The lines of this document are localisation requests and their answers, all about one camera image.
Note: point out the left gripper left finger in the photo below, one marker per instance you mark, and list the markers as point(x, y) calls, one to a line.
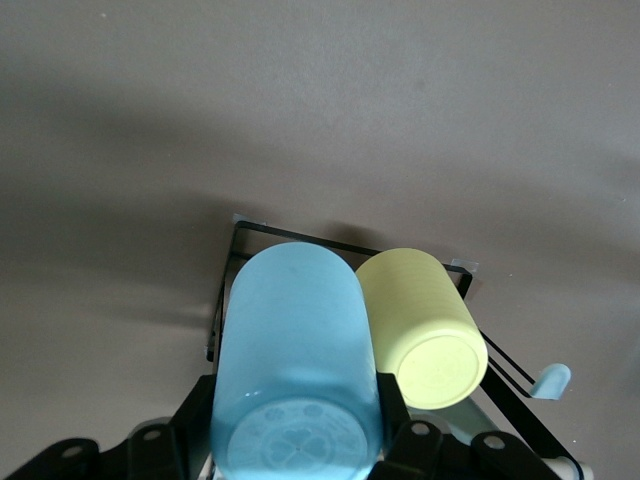
point(150, 455)

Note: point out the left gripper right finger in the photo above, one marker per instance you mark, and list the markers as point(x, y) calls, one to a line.
point(425, 455)

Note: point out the light blue cup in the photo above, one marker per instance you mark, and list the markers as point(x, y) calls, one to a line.
point(295, 350)

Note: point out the yellow cup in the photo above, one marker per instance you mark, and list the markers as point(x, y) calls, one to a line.
point(425, 325)

